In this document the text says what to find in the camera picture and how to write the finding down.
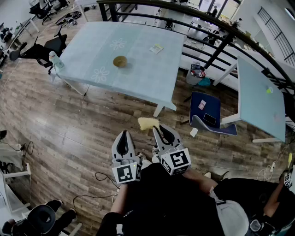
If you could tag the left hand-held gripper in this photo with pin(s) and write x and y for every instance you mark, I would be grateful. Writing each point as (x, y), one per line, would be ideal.
(125, 174)

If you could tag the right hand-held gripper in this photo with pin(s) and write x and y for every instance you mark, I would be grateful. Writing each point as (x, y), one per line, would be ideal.
(177, 160)

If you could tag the yellow sponge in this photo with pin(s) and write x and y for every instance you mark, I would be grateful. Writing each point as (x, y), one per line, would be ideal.
(147, 123)

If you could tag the brown bowl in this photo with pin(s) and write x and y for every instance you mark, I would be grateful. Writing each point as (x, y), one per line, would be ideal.
(120, 61)

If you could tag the person's left forearm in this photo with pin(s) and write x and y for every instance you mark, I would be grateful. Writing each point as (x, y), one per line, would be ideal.
(119, 198)

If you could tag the person's grey shoulder bag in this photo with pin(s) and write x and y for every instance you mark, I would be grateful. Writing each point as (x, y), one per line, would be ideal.
(232, 219)

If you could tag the person's right forearm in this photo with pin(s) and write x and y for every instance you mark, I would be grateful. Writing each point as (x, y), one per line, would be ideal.
(200, 179)

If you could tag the person's left shoe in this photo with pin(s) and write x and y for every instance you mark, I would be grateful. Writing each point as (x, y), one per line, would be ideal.
(143, 159)

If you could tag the white paper scrap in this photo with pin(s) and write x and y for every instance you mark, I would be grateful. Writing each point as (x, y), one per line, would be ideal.
(194, 131)

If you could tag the black phone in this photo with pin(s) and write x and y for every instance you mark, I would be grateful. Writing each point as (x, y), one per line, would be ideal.
(209, 118)

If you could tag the small pink card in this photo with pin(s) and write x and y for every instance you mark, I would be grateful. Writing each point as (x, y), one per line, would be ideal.
(202, 104)

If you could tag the dark blue chair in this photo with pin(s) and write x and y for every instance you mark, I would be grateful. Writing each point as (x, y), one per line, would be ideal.
(207, 99)

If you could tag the person's black clothing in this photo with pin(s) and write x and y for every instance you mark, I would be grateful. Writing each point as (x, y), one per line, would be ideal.
(161, 202)

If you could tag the grey trash bin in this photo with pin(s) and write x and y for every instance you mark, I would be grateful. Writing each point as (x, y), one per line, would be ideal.
(192, 78)

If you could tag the teal bag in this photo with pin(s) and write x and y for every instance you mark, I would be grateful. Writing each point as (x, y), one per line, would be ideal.
(204, 82)

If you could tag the white and yellow packet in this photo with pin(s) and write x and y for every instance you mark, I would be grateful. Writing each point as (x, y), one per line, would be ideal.
(156, 48)

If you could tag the small light blue table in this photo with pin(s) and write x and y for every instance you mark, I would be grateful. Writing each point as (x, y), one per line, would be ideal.
(258, 96)

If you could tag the black metal railing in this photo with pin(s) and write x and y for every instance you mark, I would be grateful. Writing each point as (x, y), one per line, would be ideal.
(219, 50)

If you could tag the light blue floral tablecloth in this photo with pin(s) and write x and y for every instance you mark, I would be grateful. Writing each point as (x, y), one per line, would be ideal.
(92, 46)

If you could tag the clear plastic water bottle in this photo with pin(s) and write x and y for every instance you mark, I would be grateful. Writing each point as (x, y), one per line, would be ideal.
(56, 61)

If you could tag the green cup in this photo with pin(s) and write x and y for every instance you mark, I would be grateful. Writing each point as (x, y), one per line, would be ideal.
(269, 90)

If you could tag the black round case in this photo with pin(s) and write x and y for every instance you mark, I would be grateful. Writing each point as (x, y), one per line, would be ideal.
(69, 17)

